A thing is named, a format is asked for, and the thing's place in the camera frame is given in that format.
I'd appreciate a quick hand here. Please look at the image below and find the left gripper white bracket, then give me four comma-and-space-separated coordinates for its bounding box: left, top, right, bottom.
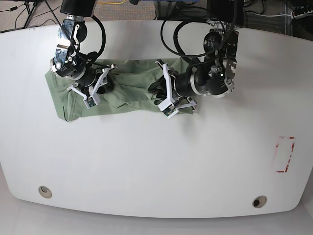
148, 60, 197, 112

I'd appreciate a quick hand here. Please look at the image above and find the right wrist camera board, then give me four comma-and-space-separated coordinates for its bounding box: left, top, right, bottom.
84, 98, 96, 109

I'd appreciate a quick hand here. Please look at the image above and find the left table cable grommet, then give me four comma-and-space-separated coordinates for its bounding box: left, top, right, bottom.
38, 186, 52, 199

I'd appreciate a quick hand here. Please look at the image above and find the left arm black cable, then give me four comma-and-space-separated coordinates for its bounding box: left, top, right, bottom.
160, 18, 221, 64

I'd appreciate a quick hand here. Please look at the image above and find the table cable grommet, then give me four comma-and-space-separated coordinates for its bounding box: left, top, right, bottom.
252, 195, 267, 209
38, 186, 52, 199

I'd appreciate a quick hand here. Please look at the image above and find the green t-shirt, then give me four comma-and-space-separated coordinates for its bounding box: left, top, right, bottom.
45, 59, 163, 121

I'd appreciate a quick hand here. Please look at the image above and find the right table cable grommet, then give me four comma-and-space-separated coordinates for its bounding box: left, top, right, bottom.
252, 195, 267, 209

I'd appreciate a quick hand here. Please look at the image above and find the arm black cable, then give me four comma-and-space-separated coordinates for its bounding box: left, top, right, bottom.
44, 0, 115, 71
160, 18, 221, 64

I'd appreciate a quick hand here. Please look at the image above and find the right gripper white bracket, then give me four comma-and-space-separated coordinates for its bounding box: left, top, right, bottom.
67, 64, 117, 105

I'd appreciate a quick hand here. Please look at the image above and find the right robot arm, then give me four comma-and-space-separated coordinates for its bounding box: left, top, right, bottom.
50, 0, 116, 109

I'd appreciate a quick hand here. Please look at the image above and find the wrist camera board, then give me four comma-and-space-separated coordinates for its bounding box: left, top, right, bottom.
163, 109, 179, 119
84, 98, 96, 109

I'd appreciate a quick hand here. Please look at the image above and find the yellow cable on floor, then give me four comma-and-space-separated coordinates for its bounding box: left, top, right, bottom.
97, 0, 128, 6

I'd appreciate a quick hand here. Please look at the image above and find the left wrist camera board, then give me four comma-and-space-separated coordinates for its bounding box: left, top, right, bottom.
163, 109, 179, 119

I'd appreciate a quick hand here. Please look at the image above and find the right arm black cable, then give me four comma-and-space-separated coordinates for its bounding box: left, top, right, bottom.
44, 0, 115, 71

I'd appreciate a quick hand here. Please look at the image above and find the red tape rectangle marking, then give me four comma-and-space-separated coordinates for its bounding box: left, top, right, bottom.
273, 136, 295, 173

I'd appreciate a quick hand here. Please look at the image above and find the white power strip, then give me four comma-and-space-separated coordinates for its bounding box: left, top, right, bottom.
291, 5, 313, 19

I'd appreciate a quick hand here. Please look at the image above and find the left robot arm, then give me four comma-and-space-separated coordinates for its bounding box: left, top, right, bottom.
148, 0, 244, 118

